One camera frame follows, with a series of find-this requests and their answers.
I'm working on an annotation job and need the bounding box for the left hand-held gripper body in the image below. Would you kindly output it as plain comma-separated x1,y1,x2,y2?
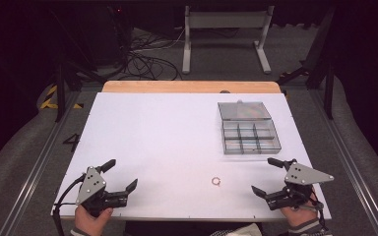
75,165,129,218

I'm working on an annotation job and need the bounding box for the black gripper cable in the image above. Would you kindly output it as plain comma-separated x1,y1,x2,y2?
52,173,87,236
303,188,329,232

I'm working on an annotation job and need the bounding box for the white board sheet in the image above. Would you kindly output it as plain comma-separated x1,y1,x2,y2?
50,91,333,220

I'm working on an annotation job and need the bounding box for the person's left hand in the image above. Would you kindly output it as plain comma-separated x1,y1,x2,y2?
74,206,114,236

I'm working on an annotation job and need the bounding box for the tangle of black floor cables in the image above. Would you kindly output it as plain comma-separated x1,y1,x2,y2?
117,28,185,82

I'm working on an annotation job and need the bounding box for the white metal stand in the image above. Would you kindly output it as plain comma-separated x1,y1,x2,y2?
181,5,276,75

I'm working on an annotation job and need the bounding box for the person's right hand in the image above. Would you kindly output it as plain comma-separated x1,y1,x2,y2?
280,202,320,228

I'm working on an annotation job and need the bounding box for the clear plastic compartment box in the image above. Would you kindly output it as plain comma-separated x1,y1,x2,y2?
217,100,283,155

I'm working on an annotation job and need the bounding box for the black metal stand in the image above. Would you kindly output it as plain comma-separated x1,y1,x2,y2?
275,6,338,121
45,9,107,123

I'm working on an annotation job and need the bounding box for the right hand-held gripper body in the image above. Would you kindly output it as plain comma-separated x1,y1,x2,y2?
265,162,336,211

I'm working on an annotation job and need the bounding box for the aluminium floor rail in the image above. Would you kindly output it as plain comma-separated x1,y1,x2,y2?
0,91,82,236
309,89,378,236

